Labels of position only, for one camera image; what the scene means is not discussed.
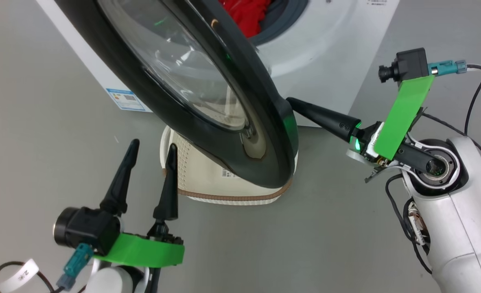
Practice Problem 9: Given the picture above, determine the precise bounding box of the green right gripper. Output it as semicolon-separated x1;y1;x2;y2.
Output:
286;75;435;183

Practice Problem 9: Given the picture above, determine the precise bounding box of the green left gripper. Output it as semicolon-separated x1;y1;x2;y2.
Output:
93;139;185;268

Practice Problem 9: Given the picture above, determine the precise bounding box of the black glass washing machine door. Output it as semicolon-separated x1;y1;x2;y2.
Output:
53;0;299;189

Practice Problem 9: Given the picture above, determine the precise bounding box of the red white garment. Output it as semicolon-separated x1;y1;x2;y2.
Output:
220;0;271;39

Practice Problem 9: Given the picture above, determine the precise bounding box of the cream laundry basket brown rim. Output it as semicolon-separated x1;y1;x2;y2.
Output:
160;125;298;206

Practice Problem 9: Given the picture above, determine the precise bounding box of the white washing machine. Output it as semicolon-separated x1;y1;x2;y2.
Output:
35;0;400;127

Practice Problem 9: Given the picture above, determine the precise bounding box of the blue white energy label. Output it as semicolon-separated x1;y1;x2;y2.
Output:
106;88;147;112

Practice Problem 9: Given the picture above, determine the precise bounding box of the left camera cable teal plug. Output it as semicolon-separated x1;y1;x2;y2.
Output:
0;243;94;293

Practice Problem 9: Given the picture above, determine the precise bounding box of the camera cable teal plug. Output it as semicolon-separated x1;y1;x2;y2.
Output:
0;243;94;293
428;60;481;137

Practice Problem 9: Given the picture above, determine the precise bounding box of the looped black right arm cable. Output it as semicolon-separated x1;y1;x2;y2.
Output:
385;174;433;274

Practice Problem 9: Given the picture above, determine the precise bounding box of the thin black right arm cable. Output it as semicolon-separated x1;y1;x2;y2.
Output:
422;113;481;179

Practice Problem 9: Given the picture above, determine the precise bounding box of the right camera cable teal plug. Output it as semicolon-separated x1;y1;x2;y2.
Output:
428;60;481;137

